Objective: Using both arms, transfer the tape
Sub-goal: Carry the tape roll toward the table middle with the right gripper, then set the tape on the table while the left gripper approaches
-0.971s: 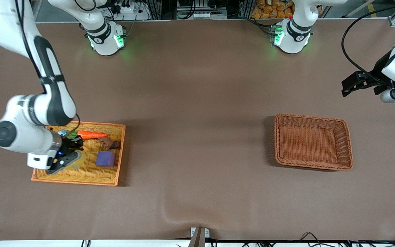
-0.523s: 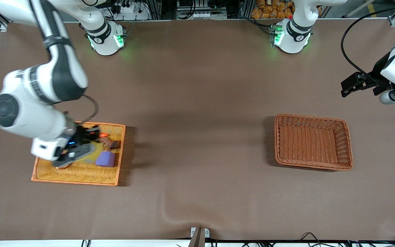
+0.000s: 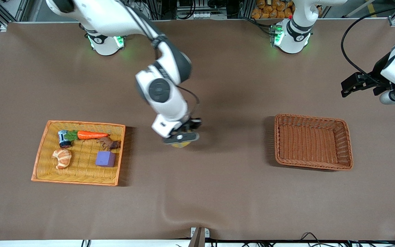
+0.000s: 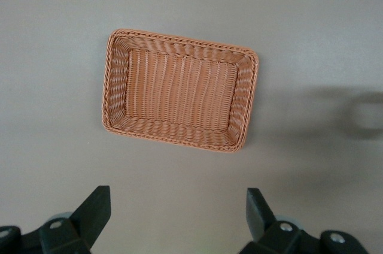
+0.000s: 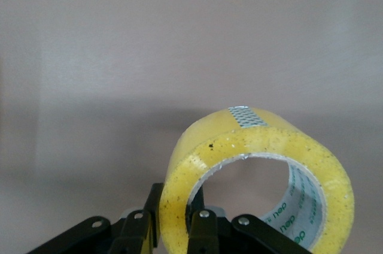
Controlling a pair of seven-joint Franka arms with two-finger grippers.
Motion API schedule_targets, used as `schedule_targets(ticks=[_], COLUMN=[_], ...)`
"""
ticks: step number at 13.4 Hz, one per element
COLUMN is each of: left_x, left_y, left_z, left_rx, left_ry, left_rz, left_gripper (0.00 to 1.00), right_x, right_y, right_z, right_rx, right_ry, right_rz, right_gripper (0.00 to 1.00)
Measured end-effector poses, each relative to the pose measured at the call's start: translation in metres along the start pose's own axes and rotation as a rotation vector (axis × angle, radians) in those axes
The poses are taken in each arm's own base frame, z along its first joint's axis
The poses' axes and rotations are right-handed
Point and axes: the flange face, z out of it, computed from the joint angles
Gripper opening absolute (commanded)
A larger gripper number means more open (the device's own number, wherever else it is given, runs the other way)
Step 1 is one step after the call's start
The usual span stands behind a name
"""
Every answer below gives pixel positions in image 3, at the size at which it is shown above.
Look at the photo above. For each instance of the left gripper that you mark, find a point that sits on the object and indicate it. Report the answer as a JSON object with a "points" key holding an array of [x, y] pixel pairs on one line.
{"points": [[375, 76]]}

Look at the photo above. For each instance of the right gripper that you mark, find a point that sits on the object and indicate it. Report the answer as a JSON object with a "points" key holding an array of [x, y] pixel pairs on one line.
{"points": [[191, 124]]}

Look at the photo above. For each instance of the clear yellowish tape roll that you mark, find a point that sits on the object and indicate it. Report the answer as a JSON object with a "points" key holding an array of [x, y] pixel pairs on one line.
{"points": [[181, 145]]}

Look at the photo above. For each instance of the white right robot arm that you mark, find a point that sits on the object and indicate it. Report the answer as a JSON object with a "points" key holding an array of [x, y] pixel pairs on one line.
{"points": [[165, 91]]}

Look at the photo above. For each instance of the brown wicker basket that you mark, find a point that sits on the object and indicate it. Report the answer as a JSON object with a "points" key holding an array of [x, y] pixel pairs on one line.
{"points": [[307, 144]]}

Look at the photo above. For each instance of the brown table cover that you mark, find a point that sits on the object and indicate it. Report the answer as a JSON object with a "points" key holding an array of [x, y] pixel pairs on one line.
{"points": [[231, 192]]}

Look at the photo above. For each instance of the brown toy animal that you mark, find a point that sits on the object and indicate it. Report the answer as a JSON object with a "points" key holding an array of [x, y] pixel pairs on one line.
{"points": [[110, 144]]}

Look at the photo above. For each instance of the purple block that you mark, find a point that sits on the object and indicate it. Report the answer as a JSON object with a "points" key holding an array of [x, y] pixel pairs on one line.
{"points": [[105, 160]]}

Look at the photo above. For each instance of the orange toy carrot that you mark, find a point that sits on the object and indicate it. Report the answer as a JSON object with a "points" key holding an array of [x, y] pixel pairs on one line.
{"points": [[91, 135]]}

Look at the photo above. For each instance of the white terminal block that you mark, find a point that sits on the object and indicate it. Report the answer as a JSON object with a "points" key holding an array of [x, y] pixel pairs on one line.
{"points": [[204, 15]]}

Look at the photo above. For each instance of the pile of orange buns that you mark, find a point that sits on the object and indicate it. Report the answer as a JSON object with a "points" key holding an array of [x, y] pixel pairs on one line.
{"points": [[269, 8]]}

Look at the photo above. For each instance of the yellow wicker tray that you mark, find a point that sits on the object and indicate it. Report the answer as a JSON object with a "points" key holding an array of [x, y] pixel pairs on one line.
{"points": [[81, 176]]}

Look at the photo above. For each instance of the small blue can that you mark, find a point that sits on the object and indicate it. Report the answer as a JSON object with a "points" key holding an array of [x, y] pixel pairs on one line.
{"points": [[63, 139]]}

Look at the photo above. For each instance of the toy croissant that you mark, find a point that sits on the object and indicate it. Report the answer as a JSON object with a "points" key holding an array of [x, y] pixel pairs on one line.
{"points": [[62, 159]]}

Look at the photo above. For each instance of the metal table bracket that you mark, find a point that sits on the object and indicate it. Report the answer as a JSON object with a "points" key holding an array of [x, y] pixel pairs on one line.
{"points": [[199, 236]]}

